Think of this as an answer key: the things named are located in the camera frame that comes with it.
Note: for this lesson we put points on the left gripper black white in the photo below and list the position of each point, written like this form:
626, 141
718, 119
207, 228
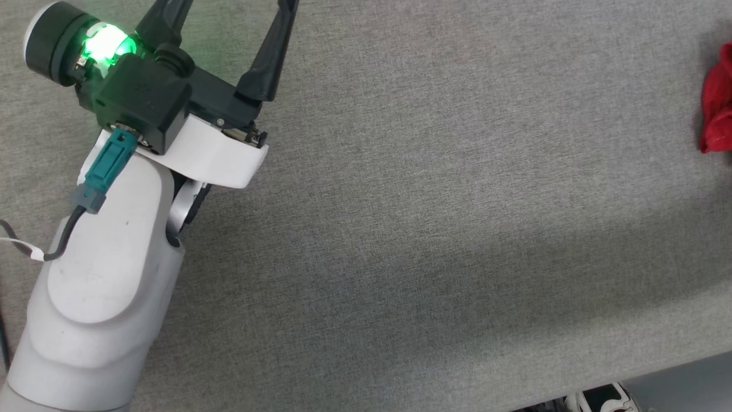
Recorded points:
223, 154

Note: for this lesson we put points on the grey fabric sofa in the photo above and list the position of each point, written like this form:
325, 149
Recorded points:
429, 229

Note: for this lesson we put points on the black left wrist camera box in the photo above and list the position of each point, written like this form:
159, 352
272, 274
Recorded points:
143, 97

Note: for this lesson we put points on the red and white garment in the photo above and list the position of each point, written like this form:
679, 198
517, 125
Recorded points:
719, 103

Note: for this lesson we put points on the white and black robot base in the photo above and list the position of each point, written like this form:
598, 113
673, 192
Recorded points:
600, 400

